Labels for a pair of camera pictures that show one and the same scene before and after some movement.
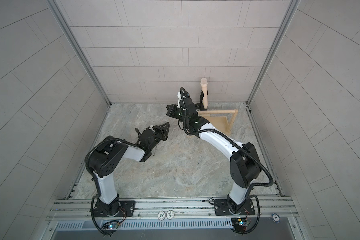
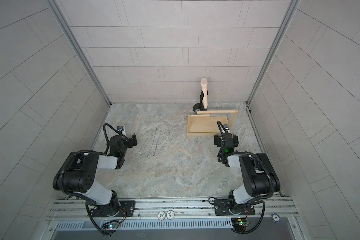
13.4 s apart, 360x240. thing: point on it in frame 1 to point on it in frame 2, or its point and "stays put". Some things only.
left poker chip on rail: [161, 215] stays put
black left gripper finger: [164, 127] to [135, 143]
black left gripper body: [156, 137] to [128, 144]
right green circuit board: [239, 224] stays put
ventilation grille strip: [150, 225] stays put
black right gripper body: [180, 113] to [219, 138]
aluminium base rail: [65, 209] stays put
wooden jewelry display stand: [222, 120] stays put
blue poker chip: [275, 217] stays put
